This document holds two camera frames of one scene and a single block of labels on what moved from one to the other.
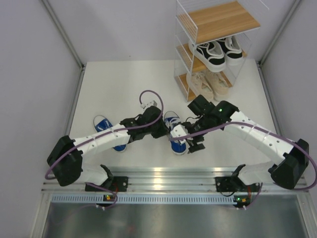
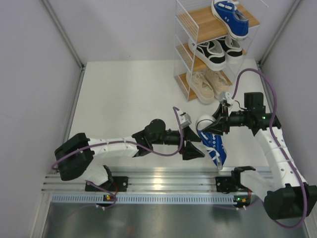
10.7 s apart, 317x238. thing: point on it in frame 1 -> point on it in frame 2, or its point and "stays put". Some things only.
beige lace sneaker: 218,84 stays put
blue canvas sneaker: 100,123 -> 214,144
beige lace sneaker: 199,84 stays put
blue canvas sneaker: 171,118 -> 236,24
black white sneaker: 232,51 stays put
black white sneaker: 210,54 stays put
